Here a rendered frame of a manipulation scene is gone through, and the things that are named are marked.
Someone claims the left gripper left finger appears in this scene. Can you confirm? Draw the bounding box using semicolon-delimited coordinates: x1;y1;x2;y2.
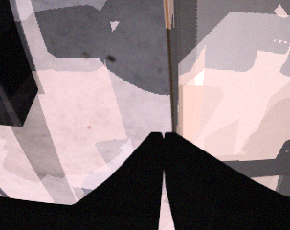
0;132;166;230

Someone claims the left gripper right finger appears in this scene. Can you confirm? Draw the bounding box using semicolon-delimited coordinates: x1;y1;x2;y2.
164;132;290;230

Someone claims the black rectangular block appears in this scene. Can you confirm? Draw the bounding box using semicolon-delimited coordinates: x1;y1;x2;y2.
0;0;38;127

